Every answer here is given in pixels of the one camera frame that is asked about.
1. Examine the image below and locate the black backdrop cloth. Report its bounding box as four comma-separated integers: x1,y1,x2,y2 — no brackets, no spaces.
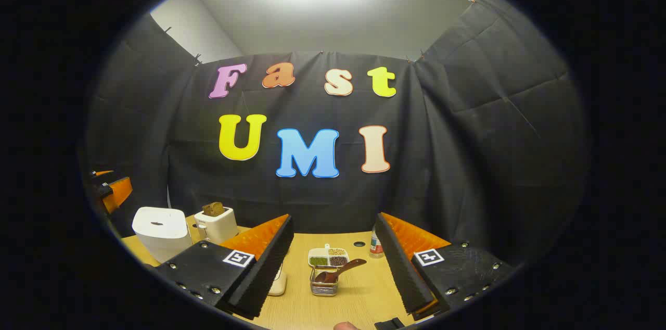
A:
83,0,591,268

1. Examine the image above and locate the clear plastic bottle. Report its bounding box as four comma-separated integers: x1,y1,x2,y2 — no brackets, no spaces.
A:
369,230,386,259

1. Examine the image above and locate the metal wire chopstick holder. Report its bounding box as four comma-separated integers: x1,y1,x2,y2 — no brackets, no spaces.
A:
310,265,339,297

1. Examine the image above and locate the white divided dish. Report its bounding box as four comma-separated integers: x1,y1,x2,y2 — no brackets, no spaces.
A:
308,244,350,268

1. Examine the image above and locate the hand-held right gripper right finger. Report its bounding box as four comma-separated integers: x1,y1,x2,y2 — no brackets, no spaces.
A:
375,212,516,321

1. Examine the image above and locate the clear plastic container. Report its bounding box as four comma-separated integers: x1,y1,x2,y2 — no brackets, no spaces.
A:
266,262,288,297

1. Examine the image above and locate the brown wooden spoon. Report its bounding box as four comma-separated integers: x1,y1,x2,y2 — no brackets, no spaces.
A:
314,258,367,284

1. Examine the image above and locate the white toaster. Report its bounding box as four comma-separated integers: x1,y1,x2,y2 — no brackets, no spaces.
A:
194,207,239,245

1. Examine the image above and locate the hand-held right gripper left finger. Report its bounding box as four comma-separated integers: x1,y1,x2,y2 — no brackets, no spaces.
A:
155,214,294,320

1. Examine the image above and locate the white rice cooker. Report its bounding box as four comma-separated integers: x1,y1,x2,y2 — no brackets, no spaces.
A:
132,207,194,264

